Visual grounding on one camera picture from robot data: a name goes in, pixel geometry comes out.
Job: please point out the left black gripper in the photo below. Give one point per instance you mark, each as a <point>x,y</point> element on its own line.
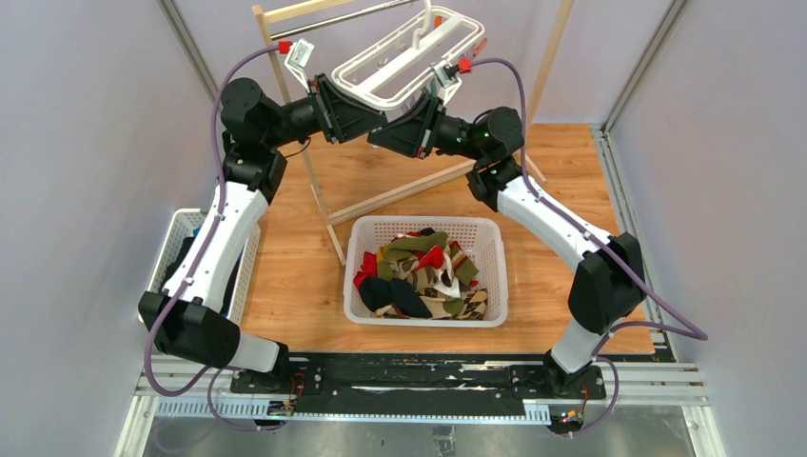
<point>342,117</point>

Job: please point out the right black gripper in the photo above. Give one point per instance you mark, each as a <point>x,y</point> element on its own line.
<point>413,133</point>

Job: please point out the white plastic clip hanger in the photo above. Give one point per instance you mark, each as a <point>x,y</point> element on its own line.
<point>392,70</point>

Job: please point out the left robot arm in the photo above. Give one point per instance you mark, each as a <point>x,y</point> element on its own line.
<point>184,318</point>

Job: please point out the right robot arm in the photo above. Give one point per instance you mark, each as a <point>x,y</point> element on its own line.
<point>607,269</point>

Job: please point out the orange hanger clip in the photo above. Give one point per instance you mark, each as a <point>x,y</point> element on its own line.
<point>478,48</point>

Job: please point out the pile of colourful socks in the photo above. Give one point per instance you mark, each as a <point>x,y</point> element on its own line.
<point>424,274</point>

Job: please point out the white centre laundry basket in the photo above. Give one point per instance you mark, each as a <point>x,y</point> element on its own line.
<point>480,237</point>

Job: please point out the dark clothes in left basket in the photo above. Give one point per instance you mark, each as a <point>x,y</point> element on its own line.
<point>180,257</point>

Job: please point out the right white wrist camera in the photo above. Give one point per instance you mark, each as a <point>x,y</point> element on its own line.
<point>446,79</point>

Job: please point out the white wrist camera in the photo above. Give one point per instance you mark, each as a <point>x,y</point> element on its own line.
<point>297,59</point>
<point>446,79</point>

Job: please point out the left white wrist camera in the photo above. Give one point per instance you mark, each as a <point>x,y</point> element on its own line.
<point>297,59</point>

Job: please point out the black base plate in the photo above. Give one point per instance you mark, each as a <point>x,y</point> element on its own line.
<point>423,384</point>

